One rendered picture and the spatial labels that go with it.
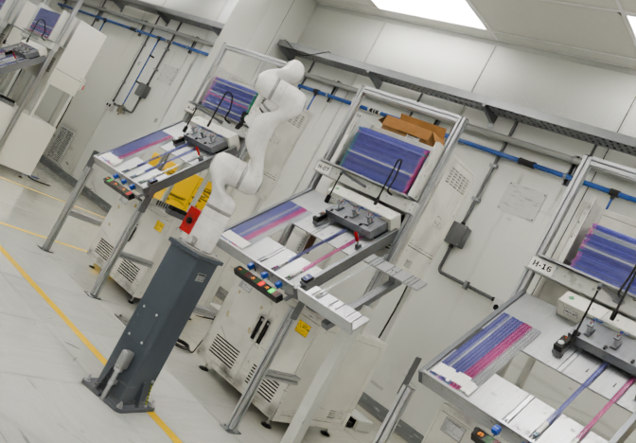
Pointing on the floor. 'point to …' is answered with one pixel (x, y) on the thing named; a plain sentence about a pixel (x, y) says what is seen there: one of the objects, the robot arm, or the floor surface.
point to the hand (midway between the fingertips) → (242, 133)
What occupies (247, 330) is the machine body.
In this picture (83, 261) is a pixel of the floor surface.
